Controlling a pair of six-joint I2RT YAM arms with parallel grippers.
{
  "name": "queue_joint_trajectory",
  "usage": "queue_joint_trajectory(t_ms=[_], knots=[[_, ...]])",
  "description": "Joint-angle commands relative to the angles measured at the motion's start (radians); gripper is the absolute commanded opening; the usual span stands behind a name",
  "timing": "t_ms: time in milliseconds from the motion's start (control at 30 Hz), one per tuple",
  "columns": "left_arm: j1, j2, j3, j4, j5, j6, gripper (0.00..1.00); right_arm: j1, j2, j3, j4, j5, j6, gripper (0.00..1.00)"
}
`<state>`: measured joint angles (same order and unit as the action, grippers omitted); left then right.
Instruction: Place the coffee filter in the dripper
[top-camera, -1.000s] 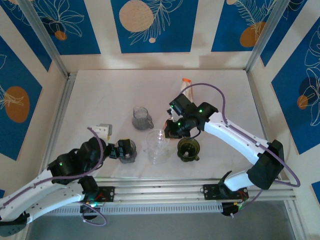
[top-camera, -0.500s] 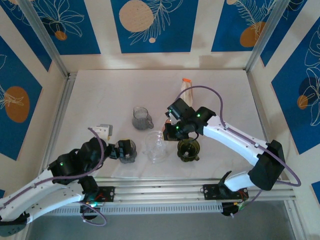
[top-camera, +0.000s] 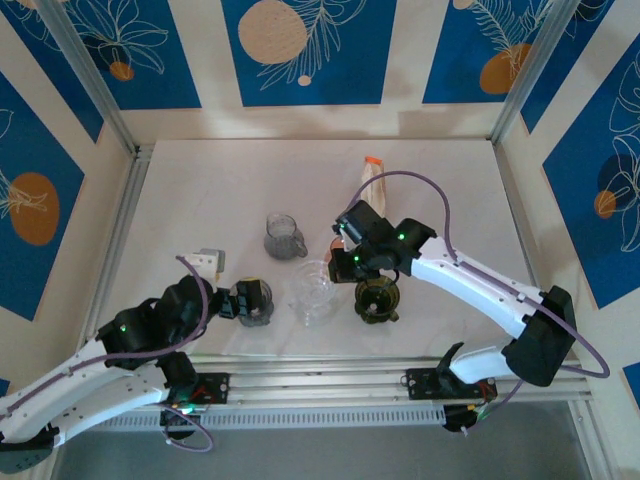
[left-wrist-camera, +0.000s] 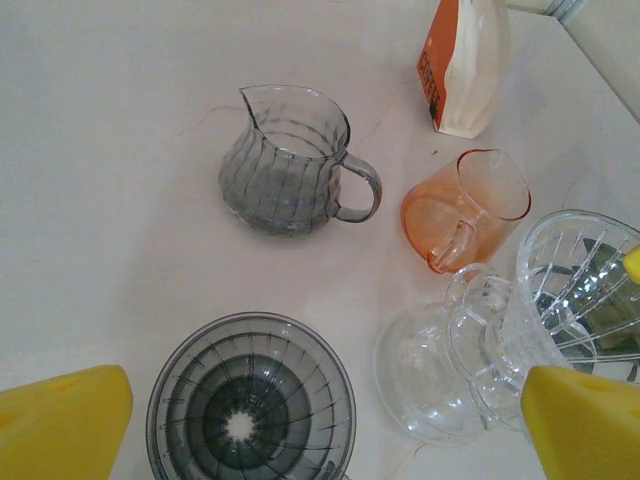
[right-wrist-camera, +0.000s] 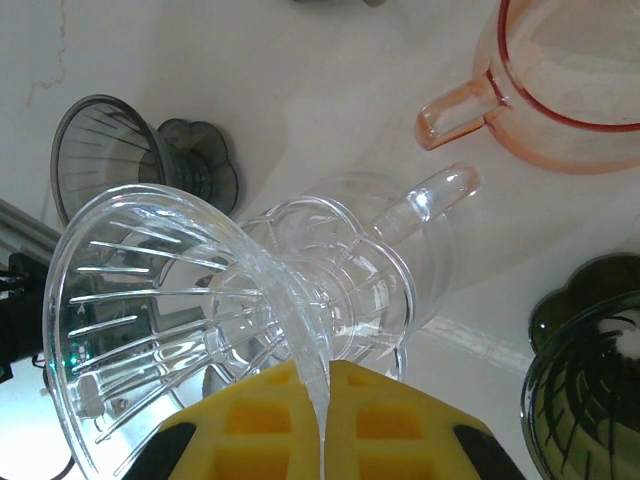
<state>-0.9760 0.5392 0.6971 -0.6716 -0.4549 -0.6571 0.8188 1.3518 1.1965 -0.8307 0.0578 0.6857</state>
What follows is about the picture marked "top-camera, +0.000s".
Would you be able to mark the grey glass dripper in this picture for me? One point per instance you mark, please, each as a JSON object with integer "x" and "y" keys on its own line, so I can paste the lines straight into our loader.
{"x": 260, "y": 317}

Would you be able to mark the orange glass server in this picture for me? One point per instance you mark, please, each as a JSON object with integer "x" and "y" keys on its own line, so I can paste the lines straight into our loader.
{"x": 336, "y": 245}

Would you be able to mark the clear glass dripper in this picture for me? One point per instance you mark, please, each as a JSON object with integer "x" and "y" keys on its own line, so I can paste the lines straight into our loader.
{"x": 315, "y": 282}

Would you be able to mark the olive green glass dripper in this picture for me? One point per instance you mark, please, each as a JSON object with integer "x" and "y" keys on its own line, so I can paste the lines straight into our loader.
{"x": 375, "y": 305}

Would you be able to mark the grey glass server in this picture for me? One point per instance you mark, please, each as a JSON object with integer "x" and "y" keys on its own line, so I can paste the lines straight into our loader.
{"x": 280, "y": 240}

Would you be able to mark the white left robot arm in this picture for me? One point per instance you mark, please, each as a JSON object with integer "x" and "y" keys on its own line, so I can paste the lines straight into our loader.
{"x": 125, "y": 390}

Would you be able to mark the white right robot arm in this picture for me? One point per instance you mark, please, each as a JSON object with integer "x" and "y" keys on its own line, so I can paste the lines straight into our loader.
{"x": 475, "y": 280}

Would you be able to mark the black electronics module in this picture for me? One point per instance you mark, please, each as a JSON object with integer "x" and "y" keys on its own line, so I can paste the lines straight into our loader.
{"x": 457, "y": 422}
{"x": 175, "y": 425}

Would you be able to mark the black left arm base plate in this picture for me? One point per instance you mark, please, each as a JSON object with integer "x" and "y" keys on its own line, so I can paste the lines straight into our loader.
{"x": 215, "y": 390}

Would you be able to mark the aluminium side rail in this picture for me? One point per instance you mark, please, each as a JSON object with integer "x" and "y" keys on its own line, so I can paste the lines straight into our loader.
{"x": 118, "y": 240}
{"x": 515, "y": 200}

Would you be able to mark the aluminium front rail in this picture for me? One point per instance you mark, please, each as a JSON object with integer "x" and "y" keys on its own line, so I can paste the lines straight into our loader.
{"x": 320, "y": 380}

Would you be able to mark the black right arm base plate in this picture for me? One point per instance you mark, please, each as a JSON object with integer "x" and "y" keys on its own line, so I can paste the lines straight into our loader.
{"x": 422, "y": 385}

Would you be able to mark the aluminium frame post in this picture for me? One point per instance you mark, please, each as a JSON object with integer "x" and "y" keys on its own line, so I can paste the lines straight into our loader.
{"x": 85, "y": 70}
{"x": 530, "y": 70}
{"x": 587, "y": 445}

